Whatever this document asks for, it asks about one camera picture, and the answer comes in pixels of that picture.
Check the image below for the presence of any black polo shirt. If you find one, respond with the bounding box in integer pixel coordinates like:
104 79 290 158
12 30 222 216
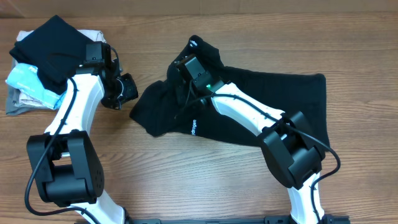
129 35 330 146

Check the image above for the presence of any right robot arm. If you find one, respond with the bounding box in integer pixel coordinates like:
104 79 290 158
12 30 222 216
175 54 325 223

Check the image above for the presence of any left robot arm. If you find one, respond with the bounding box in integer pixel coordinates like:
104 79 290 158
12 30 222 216
24 42 138 223

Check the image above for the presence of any folded beige garment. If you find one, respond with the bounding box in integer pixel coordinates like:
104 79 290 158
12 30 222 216
15 29 107 106

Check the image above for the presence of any folded black garment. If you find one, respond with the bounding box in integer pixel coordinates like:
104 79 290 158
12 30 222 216
9 15 93 95

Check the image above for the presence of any folded light blue garment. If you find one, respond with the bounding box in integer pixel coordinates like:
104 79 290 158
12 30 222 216
5 63 66 111

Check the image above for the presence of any folded grey garment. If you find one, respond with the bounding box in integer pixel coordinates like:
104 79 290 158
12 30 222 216
5 58 57 116

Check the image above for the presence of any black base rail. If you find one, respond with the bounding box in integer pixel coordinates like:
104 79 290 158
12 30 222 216
125 215 351 224

